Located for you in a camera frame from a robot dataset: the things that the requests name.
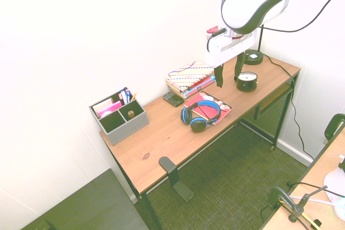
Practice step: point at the black desk lamp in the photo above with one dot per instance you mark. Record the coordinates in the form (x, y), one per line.
(253, 59)

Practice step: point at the black C clamp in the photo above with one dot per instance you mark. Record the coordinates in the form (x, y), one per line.
(277, 193)
(331, 127)

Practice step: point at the wrist camera with red mount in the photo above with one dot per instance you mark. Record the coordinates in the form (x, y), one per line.
(213, 29)

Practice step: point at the black headphone hanger hook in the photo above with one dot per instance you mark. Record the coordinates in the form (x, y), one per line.
(178, 187)

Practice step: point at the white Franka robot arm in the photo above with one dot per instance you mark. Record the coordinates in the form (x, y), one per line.
(242, 3)

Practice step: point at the grey desk organizer box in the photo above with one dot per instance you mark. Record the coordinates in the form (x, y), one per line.
(126, 130)

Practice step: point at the striped fabric pouch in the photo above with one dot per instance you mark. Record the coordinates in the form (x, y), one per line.
(188, 75)

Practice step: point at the small wooden stamp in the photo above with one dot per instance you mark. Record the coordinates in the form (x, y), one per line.
(131, 114)

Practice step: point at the red book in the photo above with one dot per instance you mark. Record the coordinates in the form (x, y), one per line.
(205, 81)

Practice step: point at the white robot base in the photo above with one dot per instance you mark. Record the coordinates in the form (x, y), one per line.
(335, 180)

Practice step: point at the blue book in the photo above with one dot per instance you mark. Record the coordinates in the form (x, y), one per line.
(196, 92)

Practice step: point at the blue and black headphones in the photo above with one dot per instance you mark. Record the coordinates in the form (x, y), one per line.
(198, 126)

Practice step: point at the blue capped marker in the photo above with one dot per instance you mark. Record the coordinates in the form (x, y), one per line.
(124, 94)

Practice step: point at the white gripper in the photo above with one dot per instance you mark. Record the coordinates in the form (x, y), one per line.
(229, 51)

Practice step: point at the orange pencil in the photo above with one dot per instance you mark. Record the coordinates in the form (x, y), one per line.
(133, 97)

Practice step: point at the pink sticky notes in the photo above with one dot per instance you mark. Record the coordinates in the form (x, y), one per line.
(107, 110)

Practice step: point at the grey camera mount arm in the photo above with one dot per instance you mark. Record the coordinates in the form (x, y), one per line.
(297, 209)

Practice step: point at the black alarm clock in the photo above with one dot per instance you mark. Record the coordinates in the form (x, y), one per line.
(246, 83)

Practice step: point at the wooden desk with black frame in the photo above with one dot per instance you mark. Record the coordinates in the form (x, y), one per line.
(148, 209)

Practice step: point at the black mobile phone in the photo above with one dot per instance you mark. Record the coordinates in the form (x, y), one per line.
(173, 99)

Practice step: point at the beige notepad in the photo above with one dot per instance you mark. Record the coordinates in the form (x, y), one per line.
(103, 104)

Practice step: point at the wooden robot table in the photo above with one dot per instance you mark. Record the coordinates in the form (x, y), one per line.
(320, 165)

